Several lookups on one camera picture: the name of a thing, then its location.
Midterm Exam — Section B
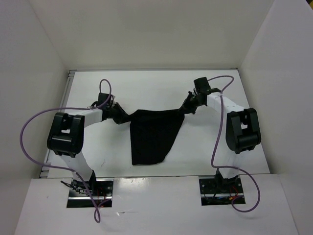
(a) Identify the black skirt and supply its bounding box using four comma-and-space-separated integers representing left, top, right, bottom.
130, 109, 185, 165

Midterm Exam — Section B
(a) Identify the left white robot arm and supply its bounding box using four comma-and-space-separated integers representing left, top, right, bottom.
47, 103, 129, 196

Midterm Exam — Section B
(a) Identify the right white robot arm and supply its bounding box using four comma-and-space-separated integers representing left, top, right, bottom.
179, 92, 261, 192

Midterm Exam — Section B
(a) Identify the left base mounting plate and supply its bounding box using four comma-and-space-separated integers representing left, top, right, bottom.
67, 178, 113, 208

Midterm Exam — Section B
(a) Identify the base mounting plate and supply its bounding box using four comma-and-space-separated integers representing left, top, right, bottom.
199, 176, 246, 206
67, 178, 113, 208

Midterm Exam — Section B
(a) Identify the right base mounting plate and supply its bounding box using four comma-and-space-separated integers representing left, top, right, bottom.
199, 176, 246, 206

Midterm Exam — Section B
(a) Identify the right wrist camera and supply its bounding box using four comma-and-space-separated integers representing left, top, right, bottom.
194, 77, 211, 94

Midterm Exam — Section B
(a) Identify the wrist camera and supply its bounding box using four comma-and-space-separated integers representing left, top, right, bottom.
97, 93, 115, 108
194, 77, 211, 94

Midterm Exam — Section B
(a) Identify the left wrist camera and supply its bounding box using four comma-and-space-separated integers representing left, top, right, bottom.
97, 93, 115, 108

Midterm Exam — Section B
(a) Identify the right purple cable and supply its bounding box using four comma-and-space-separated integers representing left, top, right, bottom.
207, 75, 261, 213

